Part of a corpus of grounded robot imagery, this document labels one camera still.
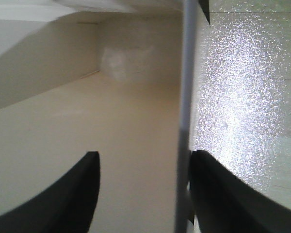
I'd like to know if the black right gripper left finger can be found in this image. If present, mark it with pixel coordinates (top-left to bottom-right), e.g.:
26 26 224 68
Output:
0 151 100 233

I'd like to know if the white plastic trash bin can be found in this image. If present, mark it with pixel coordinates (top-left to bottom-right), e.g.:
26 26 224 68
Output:
0 0 204 233

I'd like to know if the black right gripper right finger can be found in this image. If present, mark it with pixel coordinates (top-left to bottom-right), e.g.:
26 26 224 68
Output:
189 150 291 233

